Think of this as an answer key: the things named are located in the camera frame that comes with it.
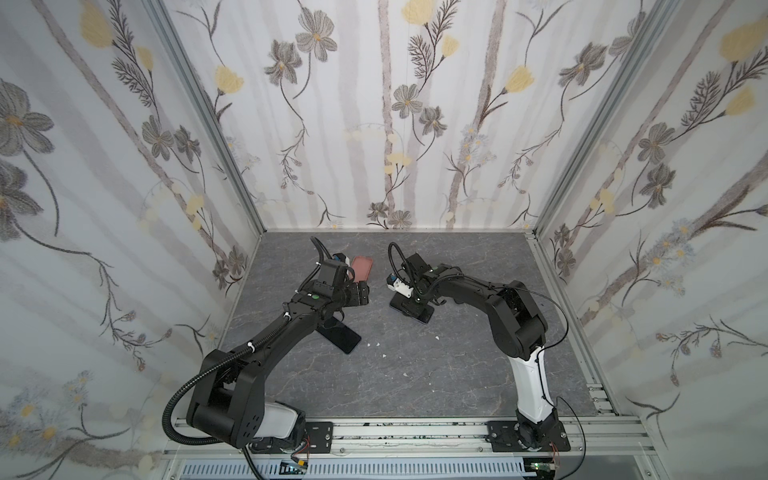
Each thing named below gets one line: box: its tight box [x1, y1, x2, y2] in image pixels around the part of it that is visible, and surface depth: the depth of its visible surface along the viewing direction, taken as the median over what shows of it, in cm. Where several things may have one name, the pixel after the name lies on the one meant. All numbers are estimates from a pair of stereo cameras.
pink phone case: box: [352, 255, 373, 283], surface depth 113 cm
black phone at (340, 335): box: [315, 316, 361, 354], surface depth 95 cm
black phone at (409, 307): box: [389, 292, 435, 324], surface depth 90 cm
